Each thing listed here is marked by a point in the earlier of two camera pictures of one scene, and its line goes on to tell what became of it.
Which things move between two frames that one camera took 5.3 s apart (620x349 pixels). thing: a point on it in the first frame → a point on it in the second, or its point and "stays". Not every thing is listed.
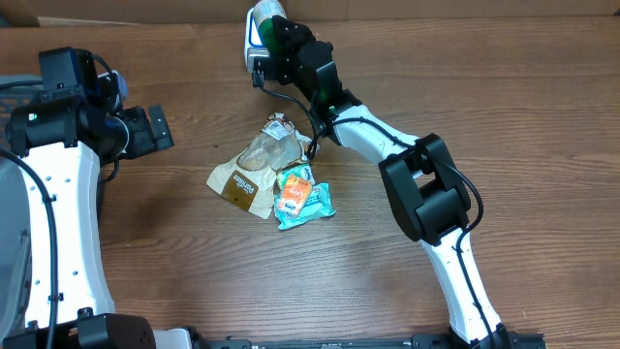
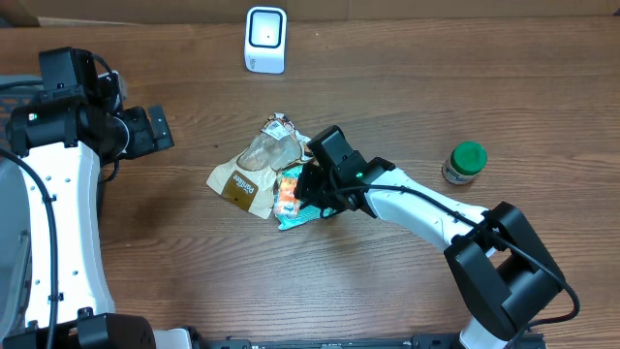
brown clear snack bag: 249,180 stays
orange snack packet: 295,195 stays
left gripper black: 147,142 stays
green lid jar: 263,13 → 466,160
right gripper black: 293,39 → 309,192
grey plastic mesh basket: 15,228 stays
